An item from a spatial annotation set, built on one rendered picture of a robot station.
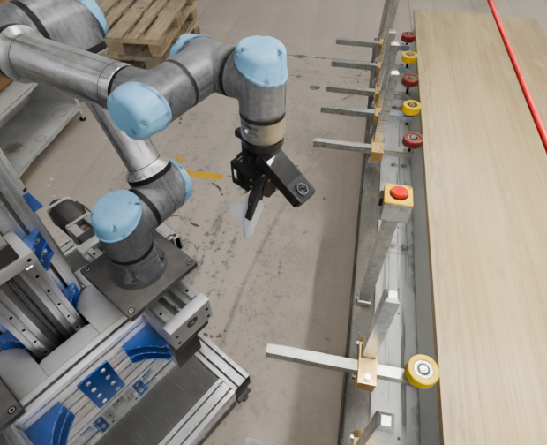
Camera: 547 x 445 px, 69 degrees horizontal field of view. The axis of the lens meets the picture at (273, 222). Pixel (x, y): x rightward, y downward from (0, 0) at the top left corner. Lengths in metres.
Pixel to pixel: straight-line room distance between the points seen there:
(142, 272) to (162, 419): 0.89
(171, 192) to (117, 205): 0.13
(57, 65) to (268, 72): 0.32
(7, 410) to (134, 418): 0.86
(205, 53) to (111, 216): 0.46
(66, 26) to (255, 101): 0.45
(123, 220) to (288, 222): 1.73
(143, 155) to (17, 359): 0.61
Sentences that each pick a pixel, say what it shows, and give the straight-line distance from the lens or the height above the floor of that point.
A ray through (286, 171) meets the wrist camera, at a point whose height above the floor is 1.47.
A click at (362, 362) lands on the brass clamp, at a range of 1.18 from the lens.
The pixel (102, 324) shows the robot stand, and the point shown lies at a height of 0.95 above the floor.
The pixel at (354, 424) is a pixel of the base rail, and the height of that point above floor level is 0.70.
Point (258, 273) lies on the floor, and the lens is 2.33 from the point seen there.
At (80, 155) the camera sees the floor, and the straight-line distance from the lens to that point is 3.38.
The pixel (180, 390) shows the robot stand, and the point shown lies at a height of 0.21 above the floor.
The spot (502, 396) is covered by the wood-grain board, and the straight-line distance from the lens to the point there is 1.22.
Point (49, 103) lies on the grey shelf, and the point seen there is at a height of 0.14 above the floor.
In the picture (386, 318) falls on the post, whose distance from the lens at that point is 0.99.
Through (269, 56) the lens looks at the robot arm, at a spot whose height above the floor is 1.67.
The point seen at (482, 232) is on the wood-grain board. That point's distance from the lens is 1.51.
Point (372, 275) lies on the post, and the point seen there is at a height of 0.88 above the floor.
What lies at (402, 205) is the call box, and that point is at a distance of 1.04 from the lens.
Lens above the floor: 1.93
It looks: 49 degrees down
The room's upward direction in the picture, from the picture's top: straight up
